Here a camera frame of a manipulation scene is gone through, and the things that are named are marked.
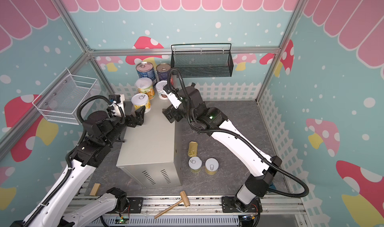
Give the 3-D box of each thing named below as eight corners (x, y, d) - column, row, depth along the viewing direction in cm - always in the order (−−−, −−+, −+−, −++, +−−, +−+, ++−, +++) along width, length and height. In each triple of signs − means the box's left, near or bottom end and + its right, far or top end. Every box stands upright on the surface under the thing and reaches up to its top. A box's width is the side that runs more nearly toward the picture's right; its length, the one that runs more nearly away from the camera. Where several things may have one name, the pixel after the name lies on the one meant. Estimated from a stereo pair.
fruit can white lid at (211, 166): (205, 175, 86) (206, 171, 81) (205, 161, 91) (205, 157, 86) (218, 175, 86) (219, 171, 81) (217, 161, 91) (218, 157, 86)
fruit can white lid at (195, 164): (188, 172, 87) (187, 168, 82) (188, 160, 91) (188, 156, 86) (202, 172, 87) (202, 168, 82) (201, 160, 91) (202, 156, 86)
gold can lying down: (188, 158, 92) (187, 155, 88) (188, 145, 98) (188, 141, 94) (197, 158, 92) (197, 155, 88) (197, 145, 98) (197, 141, 94)
